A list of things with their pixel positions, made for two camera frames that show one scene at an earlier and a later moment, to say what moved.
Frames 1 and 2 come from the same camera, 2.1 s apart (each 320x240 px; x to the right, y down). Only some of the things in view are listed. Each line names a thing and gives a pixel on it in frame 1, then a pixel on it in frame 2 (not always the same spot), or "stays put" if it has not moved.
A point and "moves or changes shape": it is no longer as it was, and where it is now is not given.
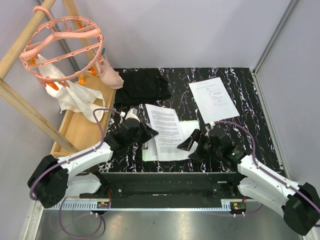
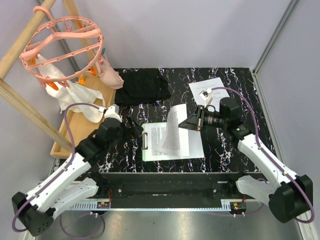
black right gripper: (195, 136) → (195, 122)
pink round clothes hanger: (61, 48) stays put
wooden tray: (82, 128) stays put
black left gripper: (149, 133) → (137, 129)
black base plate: (167, 186) stays put
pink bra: (109, 76) stays put
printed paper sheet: (166, 122) moves or changes shape
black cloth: (141, 86) stays put
